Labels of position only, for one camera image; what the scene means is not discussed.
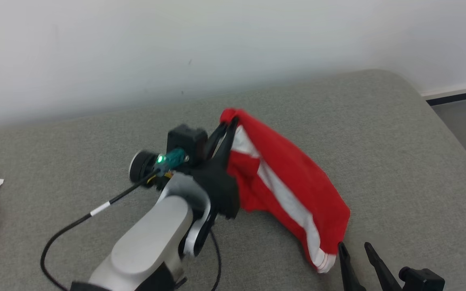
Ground left teal cable connector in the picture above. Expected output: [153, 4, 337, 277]
[154, 148, 189, 171]

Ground black cable with white tag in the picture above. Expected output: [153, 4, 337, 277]
[40, 170, 165, 291]

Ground red shorts with white stripes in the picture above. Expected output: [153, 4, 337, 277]
[219, 108, 351, 274]

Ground black and white baseboard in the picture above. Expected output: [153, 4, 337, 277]
[421, 82, 466, 107]

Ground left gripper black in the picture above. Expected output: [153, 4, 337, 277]
[193, 117, 241, 220]

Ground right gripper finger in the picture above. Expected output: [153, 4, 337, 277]
[364, 242, 404, 291]
[337, 242, 367, 291]

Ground thin black cable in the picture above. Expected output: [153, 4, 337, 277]
[208, 228, 222, 291]

